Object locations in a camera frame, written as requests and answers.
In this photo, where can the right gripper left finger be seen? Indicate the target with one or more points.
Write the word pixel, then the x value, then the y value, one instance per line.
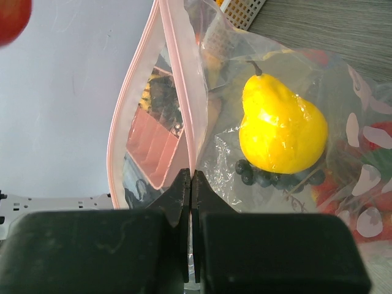
pixel 102 251

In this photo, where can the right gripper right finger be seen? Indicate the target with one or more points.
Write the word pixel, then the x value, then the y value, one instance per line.
pixel 271 252

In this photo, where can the blueberry bunch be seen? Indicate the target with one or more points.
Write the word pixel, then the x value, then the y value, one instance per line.
pixel 251 175

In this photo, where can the yellow pear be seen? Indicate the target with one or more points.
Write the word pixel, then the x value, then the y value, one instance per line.
pixel 280 131

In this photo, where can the clear pink zip top bag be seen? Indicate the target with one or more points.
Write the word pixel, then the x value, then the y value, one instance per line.
pixel 209 60

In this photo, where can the strawberries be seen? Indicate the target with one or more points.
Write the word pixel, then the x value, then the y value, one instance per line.
pixel 335 178

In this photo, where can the pink divided tray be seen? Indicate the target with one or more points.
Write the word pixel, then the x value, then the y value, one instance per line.
pixel 156 129

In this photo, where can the white fruit basket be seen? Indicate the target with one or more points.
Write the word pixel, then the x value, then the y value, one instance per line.
pixel 240 13

